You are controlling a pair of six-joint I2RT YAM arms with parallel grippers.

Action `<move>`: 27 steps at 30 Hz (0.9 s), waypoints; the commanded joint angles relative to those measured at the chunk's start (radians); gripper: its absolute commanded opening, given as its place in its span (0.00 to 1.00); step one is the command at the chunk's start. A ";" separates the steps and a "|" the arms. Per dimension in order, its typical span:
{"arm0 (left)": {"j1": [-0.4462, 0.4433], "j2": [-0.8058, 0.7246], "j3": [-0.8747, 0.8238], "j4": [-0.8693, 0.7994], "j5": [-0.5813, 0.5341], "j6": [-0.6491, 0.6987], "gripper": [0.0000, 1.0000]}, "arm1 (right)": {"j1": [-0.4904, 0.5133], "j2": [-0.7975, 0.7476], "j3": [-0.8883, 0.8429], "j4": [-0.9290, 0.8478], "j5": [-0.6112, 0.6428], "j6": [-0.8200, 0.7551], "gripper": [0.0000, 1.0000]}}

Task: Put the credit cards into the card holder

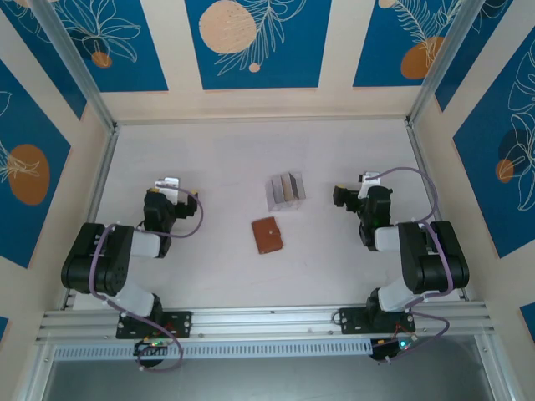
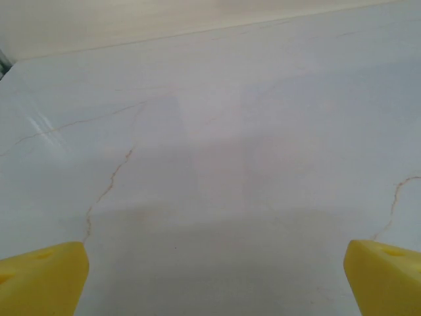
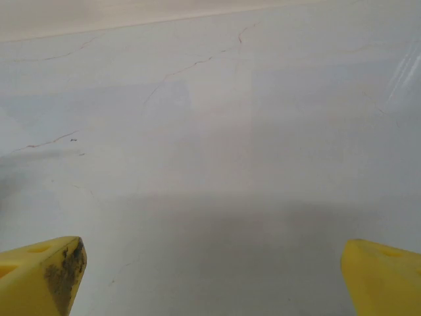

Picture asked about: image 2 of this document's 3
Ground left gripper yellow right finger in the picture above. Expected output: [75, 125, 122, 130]
[343, 239, 421, 316]

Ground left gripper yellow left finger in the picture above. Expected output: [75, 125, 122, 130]
[0, 241, 89, 316]

